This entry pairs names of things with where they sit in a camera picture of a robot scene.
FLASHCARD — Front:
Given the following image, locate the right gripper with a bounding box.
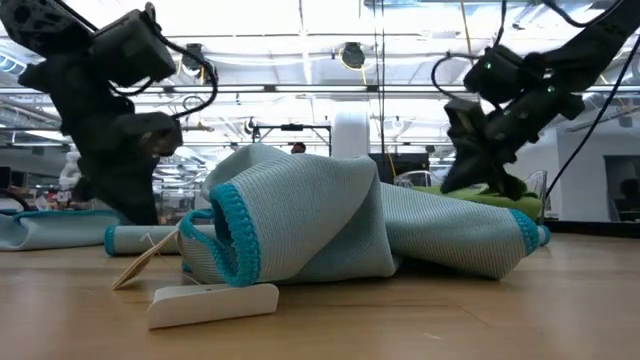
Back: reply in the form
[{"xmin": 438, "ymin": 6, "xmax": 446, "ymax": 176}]
[{"xmin": 438, "ymin": 82, "xmax": 587, "ymax": 202}]

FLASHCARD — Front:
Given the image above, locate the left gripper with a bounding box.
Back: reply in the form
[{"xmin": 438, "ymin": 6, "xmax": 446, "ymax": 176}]
[{"xmin": 17, "ymin": 52, "xmax": 161, "ymax": 227}]

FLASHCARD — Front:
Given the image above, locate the blue microfiber towel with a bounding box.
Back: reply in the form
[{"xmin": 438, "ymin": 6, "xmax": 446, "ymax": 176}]
[
  {"xmin": 103, "ymin": 223, "xmax": 217, "ymax": 258},
  {"xmin": 112, "ymin": 143, "xmax": 552, "ymax": 330},
  {"xmin": 0, "ymin": 208, "xmax": 132, "ymax": 252}
]

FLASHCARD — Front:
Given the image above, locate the clear plastic basket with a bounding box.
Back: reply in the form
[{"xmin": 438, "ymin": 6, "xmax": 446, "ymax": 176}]
[
  {"xmin": 393, "ymin": 168, "xmax": 551, "ymax": 224},
  {"xmin": 154, "ymin": 168, "xmax": 216, "ymax": 224}
]

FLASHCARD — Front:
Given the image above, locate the white robot figure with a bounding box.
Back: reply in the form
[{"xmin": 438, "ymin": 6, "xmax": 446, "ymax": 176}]
[{"xmin": 57, "ymin": 149, "xmax": 84, "ymax": 201}]

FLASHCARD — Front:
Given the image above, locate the dark background cabinet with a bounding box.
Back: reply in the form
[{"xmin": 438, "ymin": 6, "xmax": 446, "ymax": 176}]
[{"xmin": 368, "ymin": 152, "xmax": 432, "ymax": 185}]

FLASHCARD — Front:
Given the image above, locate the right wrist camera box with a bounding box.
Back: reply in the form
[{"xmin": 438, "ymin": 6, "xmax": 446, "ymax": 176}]
[{"xmin": 442, "ymin": 97, "xmax": 490, "ymax": 147}]

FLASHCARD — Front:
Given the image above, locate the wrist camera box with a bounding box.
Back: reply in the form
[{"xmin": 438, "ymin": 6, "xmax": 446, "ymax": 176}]
[
  {"xmin": 442, "ymin": 97, "xmax": 490, "ymax": 147},
  {"xmin": 115, "ymin": 111, "xmax": 185, "ymax": 157}
]

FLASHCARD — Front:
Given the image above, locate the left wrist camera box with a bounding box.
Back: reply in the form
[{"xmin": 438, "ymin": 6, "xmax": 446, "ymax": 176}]
[{"xmin": 115, "ymin": 111, "xmax": 185, "ymax": 157}]

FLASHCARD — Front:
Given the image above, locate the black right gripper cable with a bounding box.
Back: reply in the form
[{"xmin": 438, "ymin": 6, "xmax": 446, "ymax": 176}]
[{"xmin": 429, "ymin": 0, "xmax": 509, "ymax": 109}]

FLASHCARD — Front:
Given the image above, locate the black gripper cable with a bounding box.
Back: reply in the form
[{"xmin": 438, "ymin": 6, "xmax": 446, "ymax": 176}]
[
  {"xmin": 107, "ymin": 29, "xmax": 220, "ymax": 121},
  {"xmin": 429, "ymin": 0, "xmax": 509, "ymax": 109}
]

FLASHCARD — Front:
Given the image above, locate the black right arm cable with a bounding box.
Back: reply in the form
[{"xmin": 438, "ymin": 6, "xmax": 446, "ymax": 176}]
[{"xmin": 543, "ymin": 32, "xmax": 640, "ymax": 201}]

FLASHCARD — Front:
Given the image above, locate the yellow cable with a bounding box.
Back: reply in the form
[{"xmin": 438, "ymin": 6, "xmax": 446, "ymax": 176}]
[{"xmin": 458, "ymin": 0, "xmax": 474, "ymax": 56}]

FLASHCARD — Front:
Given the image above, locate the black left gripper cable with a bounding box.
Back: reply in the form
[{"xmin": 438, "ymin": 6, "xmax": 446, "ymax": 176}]
[{"xmin": 107, "ymin": 29, "xmax": 220, "ymax": 121}]

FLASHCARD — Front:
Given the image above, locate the black hanging cable reel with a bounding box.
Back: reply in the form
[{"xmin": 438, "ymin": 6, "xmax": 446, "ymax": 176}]
[
  {"xmin": 180, "ymin": 42, "xmax": 206, "ymax": 71},
  {"xmin": 342, "ymin": 41, "xmax": 366, "ymax": 69}
]

